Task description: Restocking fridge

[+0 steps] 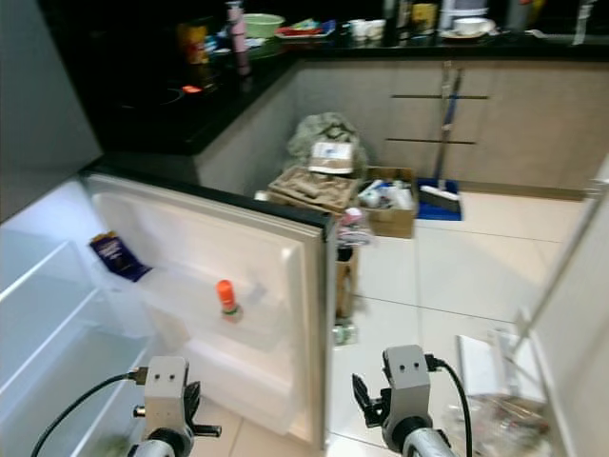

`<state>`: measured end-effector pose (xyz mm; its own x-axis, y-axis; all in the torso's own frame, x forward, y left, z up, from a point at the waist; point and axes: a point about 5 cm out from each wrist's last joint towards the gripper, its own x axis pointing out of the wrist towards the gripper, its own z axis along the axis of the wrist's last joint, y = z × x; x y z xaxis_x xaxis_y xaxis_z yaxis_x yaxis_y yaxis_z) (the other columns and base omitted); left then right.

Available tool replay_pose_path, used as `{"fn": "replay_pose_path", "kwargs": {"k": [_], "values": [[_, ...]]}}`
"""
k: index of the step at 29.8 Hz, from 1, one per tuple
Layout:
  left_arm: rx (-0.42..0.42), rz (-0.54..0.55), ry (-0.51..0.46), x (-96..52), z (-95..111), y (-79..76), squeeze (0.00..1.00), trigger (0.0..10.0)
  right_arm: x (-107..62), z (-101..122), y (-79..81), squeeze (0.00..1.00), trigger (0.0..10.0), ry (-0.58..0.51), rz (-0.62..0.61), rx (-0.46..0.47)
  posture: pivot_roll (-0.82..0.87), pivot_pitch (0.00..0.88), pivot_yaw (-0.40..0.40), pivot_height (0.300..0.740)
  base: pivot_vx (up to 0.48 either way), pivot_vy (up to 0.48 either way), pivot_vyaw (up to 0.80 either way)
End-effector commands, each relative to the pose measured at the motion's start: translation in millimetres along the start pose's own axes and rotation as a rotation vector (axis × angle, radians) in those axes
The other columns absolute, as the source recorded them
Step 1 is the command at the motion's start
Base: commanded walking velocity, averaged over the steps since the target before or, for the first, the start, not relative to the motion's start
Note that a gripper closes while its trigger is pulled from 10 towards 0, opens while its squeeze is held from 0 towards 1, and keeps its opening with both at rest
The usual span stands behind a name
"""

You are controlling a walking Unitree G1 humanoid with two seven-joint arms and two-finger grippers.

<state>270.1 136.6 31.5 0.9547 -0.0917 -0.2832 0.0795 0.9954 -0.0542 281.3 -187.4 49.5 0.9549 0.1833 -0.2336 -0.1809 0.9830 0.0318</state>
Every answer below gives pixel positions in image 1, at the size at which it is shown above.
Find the white cup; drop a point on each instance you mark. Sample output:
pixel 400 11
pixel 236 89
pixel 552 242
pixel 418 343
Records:
pixel 357 29
pixel 376 29

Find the yellow snack can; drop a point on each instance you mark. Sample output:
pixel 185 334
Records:
pixel 193 43

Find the open cardboard box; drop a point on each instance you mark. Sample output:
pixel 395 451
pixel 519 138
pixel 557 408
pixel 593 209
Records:
pixel 390 224

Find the silver right arm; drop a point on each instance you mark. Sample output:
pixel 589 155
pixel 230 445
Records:
pixel 419 443

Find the pink bottle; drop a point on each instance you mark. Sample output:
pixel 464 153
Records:
pixel 236 33

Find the white plastic tray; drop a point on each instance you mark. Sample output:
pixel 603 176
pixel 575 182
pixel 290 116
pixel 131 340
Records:
pixel 481 362

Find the green bowl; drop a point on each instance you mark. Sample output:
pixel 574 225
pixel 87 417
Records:
pixel 264 24

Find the white label box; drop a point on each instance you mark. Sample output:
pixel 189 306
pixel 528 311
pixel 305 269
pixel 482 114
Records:
pixel 331 157

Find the broom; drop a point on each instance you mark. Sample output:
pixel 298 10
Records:
pixel 438 195

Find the tan wicker tray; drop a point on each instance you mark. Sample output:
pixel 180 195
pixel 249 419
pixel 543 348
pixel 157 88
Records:
pixel 312 188

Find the grey green sack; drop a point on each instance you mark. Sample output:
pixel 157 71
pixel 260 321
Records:
pixel 324 129

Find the blue snack packet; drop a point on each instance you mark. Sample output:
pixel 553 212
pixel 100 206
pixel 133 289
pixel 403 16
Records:
pixel 119 257

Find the orange capped sauce bottle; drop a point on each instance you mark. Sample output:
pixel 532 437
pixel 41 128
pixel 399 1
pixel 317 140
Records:
pixel 225 295

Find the fridge door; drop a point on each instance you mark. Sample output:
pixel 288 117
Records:
pixel 219 238

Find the grey fridge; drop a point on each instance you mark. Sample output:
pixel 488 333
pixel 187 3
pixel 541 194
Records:
pixel 48 324

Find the kitchen counter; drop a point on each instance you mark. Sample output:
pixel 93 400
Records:
pixel 390 114

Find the red tray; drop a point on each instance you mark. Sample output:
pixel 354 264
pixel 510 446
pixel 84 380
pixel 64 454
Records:
pixel 306 30

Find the white bowl on saucer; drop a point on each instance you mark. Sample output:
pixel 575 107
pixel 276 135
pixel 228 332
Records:
pixel 471 26

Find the blue dustpan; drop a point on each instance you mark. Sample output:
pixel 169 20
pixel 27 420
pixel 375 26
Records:
pixel 438 214

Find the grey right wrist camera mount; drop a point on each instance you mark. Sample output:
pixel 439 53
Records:
pixel 406 381

